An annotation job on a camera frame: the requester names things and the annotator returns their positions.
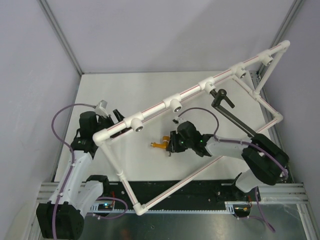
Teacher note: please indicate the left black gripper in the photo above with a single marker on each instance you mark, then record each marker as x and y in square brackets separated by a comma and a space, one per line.
[108, 119]

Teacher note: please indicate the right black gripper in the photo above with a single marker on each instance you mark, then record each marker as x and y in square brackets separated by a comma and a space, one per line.
[173, 146]

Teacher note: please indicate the gold faucet with chrome knob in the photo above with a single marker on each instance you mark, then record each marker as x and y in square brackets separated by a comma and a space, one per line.
[163, 145]

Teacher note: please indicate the white PVC pipe frame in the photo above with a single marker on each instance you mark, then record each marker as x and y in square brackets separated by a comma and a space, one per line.
[269, 58]

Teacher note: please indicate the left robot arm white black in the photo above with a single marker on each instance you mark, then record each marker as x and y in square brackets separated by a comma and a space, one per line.
[62, 217]

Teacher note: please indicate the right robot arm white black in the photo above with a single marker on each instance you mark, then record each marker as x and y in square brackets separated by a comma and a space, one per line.
[266, 161]

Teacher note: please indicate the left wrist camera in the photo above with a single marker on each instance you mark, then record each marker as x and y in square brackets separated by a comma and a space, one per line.
[101, 107]

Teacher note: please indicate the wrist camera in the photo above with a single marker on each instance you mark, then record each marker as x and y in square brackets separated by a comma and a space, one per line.
[101, 107]
[176, 119]

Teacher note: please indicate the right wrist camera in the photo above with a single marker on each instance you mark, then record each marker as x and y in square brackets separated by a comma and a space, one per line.
[176, 119]

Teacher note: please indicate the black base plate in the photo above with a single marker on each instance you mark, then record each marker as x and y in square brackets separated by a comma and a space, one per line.
[196, 195]

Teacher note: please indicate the white slotted cable duct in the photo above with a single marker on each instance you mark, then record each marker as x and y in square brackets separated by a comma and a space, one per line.
[115, 208]

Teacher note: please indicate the aluminium frame rail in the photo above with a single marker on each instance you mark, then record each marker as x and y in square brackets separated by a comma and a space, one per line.
[282, 192]

